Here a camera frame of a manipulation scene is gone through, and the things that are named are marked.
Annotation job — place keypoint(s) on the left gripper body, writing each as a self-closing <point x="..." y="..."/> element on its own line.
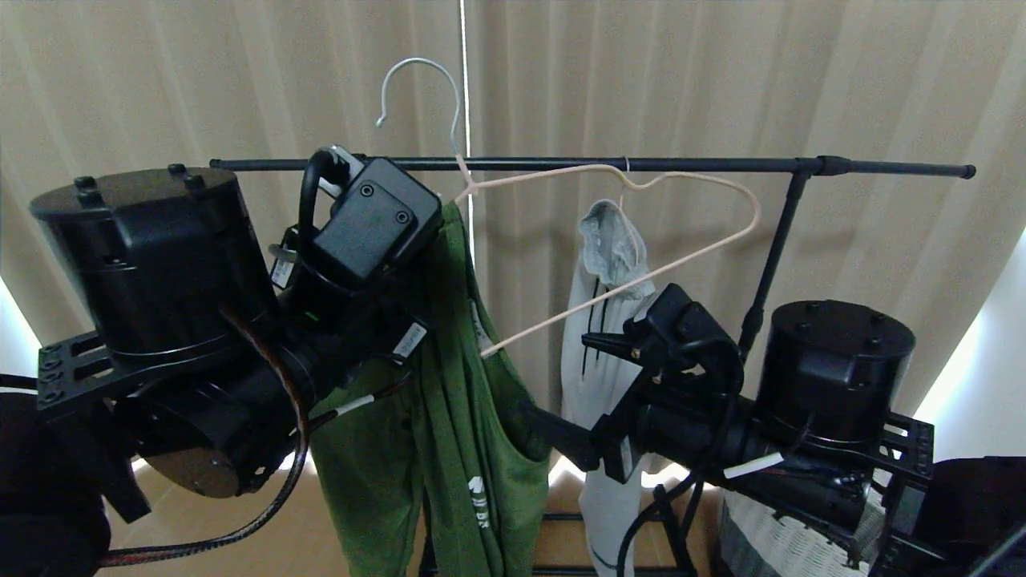
<point x="240" y="417"/>

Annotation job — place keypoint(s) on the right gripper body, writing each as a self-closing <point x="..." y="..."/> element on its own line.
<point x="689" y="433"/>

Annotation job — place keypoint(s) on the pale grey shorts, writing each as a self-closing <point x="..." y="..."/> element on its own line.
<point x="601" y="385"/>

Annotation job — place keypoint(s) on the green printed garment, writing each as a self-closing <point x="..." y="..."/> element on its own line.
<point x="465" y="401"/>

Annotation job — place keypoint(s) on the pink clothes hanger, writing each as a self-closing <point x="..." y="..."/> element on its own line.
<point x="624" y="164"/>
<point x="469" y="186"/>

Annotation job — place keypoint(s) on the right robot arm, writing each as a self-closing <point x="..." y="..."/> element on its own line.
<point x="834" y="369"/>

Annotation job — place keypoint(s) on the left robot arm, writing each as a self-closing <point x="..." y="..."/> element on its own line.
<point x="152" y="264"/>

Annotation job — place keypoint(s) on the white laundry basket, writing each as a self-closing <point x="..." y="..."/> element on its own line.
<point x="769" y="545"/>

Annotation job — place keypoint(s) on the black clothes rack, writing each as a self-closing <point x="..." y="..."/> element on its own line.
<point x="721" y="165"/>

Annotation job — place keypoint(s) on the beige curtain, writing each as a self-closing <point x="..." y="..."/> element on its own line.
<point x="842" y="80"/>

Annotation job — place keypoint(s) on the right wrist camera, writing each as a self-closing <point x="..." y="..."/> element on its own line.
<point x="681" y="320"/>

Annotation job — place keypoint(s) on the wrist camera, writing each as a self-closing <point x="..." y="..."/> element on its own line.
<point x="681" y="320"/>
<point x="369" y="224"/>

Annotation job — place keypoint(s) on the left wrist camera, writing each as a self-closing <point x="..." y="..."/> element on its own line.
<point x="369" y="224"/>

